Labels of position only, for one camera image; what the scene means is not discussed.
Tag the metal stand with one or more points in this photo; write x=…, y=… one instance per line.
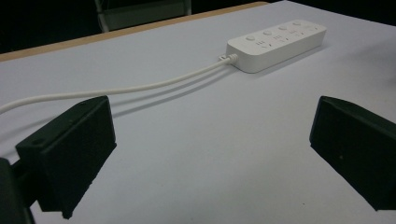
x=140, y=14

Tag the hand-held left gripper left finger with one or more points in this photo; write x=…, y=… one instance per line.
x=68, y=149

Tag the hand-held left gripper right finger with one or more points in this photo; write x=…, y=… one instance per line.
x=358, y=146

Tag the white power strip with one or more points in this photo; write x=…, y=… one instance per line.
x=274, y=45

